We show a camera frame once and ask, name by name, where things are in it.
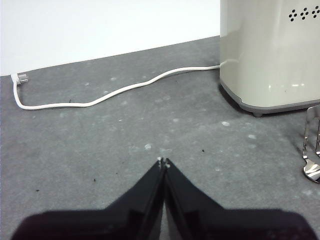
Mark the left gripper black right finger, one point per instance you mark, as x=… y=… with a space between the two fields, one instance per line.
x=212 y=222

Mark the cream toaster with chrome top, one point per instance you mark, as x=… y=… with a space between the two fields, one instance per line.
x=270 y=62

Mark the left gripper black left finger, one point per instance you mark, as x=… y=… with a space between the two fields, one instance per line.
x=112 y=222

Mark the silver metal toast rack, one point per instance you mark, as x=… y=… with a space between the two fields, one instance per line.
x=310 y=140

